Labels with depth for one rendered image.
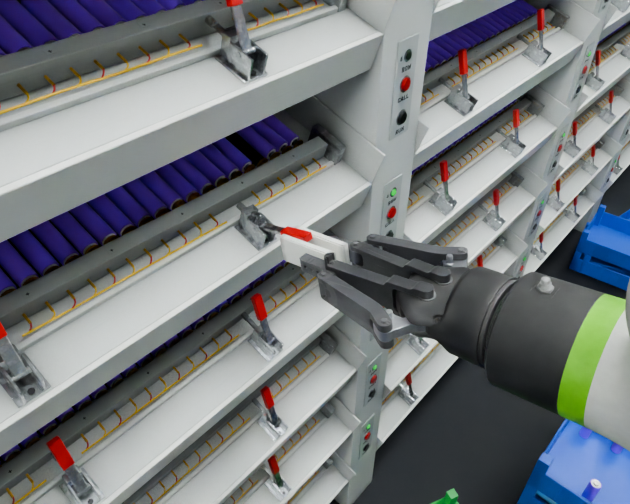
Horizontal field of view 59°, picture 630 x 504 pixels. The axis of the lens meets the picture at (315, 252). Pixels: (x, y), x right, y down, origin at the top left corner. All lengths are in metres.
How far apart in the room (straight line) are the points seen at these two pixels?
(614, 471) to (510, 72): 0.74
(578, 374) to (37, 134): 0.40
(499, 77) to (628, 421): 0.74
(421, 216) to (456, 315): 0.55
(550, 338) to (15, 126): 0.39
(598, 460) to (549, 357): 0.82
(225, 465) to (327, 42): 0.59
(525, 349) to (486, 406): 1.21
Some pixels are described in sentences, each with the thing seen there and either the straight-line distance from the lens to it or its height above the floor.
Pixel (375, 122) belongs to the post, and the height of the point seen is 0.97.
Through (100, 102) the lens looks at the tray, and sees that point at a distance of 0.47.
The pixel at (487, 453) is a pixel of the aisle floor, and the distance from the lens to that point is 1.53.
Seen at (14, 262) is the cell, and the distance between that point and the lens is 0.57.
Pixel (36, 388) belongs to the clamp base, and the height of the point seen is 0.89.
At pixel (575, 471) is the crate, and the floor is 0.32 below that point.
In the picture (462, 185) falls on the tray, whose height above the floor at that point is 0.71.
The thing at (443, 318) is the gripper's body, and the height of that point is 0.96.
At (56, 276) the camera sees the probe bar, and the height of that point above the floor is 0.94.
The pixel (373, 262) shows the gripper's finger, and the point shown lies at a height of 0.93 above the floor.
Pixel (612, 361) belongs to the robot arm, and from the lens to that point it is 0.39.
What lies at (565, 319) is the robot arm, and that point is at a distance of 0.40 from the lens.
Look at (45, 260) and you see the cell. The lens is 0.56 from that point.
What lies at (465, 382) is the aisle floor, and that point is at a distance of 1.65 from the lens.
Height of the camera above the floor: 1.27
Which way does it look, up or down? 40 degrees down
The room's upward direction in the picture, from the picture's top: straight up
